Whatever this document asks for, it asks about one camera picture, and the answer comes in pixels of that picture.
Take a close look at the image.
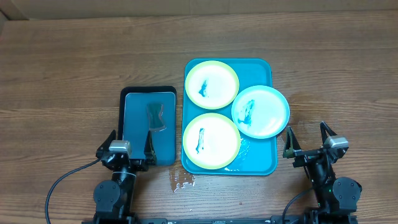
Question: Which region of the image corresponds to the black water tray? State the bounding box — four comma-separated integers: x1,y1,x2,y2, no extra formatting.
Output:
118,86,177,166

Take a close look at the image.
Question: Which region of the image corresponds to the green scrubbing sponge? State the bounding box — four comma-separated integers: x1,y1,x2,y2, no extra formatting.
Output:
147,103,166,132

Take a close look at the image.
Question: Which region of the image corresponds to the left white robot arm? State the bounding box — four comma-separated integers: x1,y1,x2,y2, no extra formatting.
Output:
91,131,156,224

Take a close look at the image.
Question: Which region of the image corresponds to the light blue plate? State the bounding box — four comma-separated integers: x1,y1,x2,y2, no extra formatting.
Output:
231,85,290,139

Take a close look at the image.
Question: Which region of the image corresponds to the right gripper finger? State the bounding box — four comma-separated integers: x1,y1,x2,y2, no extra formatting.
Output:
282,126,301,158
320,121,337,143

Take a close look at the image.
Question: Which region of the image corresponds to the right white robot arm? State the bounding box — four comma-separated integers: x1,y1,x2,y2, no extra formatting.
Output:
280,121,362,224

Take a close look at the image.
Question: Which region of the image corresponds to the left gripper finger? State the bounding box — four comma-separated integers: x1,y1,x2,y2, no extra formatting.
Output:
144,131,157,164
98,130,116,151

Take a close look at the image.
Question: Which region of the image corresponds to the yellow-green plate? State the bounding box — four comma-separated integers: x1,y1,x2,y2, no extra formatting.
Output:
182,113,241,170
185,60,239,110

